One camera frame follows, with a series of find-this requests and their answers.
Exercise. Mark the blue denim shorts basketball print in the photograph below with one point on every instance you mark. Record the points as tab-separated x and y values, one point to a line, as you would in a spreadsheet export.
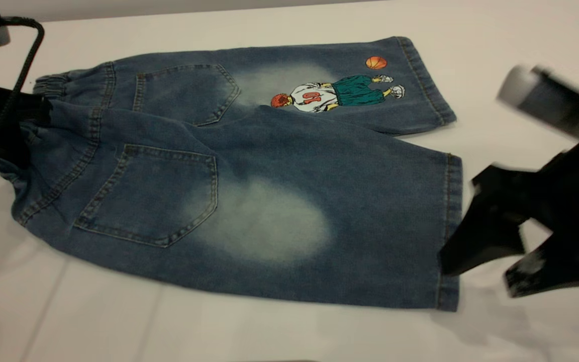
319	176

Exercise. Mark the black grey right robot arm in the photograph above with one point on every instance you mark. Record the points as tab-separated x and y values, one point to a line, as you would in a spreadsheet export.
546	103

